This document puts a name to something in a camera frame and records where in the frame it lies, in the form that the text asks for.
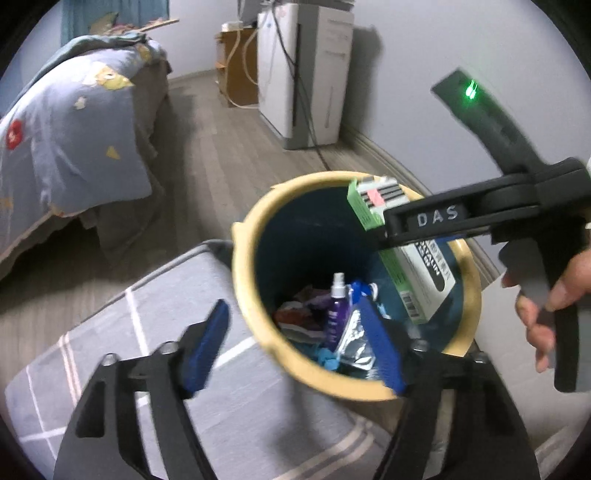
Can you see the teal curtain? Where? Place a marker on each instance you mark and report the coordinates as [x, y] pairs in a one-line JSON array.
[[115, 11]]

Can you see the blue printed blanket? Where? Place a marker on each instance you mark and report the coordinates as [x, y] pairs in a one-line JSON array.
[[69, 138]]

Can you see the white floor appliance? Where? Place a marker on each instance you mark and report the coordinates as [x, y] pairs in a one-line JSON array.
[[323, 83]]

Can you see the green and white box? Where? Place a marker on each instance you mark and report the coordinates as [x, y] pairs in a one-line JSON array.
[[425, 281]]

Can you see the dark monitor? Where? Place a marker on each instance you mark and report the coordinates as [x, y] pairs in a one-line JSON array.
[[247, 11]]

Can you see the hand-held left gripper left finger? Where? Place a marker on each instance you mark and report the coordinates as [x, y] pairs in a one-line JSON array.
[[203, 350]]

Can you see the purple spray bottle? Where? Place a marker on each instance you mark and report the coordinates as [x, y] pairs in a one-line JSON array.
[[337, 318]]

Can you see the flat brown cardboard piece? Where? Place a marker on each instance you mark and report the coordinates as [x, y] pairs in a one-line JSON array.
[[152, 25]]

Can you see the grey mat with white lines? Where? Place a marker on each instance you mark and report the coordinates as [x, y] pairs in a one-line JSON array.
[[138, 323]]

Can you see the silver foil packet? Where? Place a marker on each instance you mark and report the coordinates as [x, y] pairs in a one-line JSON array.
[[353, 341]]

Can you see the yellow-rimmed dark blue bin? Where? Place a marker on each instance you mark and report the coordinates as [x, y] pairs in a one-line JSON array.
[[258, 295]]

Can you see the dark red wrapper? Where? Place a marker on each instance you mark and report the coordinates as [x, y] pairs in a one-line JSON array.
[[300, 316]]

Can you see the wooden nightstand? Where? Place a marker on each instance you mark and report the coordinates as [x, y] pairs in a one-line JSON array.
[[240, 78]]

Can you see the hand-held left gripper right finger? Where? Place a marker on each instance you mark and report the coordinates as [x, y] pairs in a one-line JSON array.
[[381, 350]]

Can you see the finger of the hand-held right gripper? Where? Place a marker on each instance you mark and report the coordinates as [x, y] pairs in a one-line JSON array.
[[434, 219]]

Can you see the person's right hand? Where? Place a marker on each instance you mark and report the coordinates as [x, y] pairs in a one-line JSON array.
[[568, 288]]

